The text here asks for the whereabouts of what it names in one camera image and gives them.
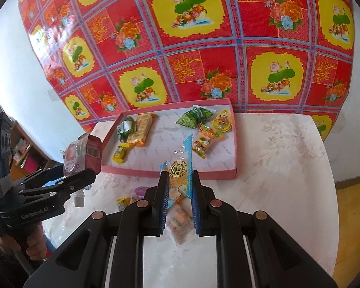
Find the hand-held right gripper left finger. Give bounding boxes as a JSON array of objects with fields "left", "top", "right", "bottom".
[{"left": 22, "top": 169, "right": 171, "bottom": 288}]

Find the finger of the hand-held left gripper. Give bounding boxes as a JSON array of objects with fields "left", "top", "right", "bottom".
[
  {"left": 13, "top": 168, "right": 65, "bottom": 186},
  {"left": 18, "top": 169, "right": 96, "bottom": 201}
]

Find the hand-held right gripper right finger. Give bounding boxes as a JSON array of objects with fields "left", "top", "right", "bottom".
[{"left": 190, "top": 169, "right": 338, "bottom": 288}]

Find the braised egg packet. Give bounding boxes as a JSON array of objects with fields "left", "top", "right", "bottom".
[{"left": 165, "top": 202, "right": 195, "bottom": 245}]

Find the pink drink pouch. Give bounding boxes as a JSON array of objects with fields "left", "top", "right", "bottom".
[{"left": 62, "top": 133, "right": 103, "bottom": 208}]

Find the purple jelly cup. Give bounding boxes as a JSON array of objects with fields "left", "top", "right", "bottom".
[{"left": 131, "top": 185, "right": 149, "bottom": 204}]

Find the clear blue-edged snack packet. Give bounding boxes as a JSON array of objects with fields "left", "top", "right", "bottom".
[{"left": 160, "top": 133, "right": 195, "bottom": 209}]

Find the small yellow candy packet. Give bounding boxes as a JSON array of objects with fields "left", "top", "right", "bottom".
[{"left": 116, "top": 196, "right": 133, "bottom": 211}]

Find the yellow snack packet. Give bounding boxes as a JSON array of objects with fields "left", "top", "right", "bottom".
[{"left": 112, "top": 143, "right": 130, "bottom": 164}]

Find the pink cardboard box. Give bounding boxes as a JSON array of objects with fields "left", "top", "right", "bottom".
[{"left": 100, "top": 98, "right": 238, "bottom": 180}]

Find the colourful gummy packet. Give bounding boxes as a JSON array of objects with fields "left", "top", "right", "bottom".
[{"left": 191, "top": 136, "right": 214, "bottom": 159}]

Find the green and white snack packet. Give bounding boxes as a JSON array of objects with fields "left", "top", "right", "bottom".
[{"left": 116, "top": 116, "right": 138, "bottom": 140}]

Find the long orange striped packet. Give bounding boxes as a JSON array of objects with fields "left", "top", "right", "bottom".
[{"left": 198, "top": 124, "right": 223, "bottom": 140}]

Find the round yellow jelly cup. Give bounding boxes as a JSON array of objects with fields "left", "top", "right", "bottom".
[{"left": 212, "top": 110, "right": 234, "bottom": 132}]

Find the person's left hand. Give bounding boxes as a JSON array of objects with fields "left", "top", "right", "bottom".
[{"left": 0, "top": 222, "right": 50, "bottom": 261}]

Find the wooden bookshelf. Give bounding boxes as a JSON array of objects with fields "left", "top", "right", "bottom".
[{"left": 0, "top": 105, "right": 54, "bottom": 180}]

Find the orange cracker packet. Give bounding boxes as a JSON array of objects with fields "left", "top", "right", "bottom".
[{"left": 126, "top": 113, "right": 154, "bottom": 147}]

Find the pale floral tablecloth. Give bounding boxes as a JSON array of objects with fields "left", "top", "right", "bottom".
[{"left": 42, "top": 112, "right": 341, "bottom": 288}]

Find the green triangular snack packet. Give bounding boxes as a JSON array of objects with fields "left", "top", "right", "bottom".
[{"left": 175, "top": 105, "right": 215, "bottom": 130}]

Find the red floral printed cloth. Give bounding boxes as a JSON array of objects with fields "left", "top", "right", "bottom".
[{"left": 18, "top": 0, "right": 356, "bottom": 143}]

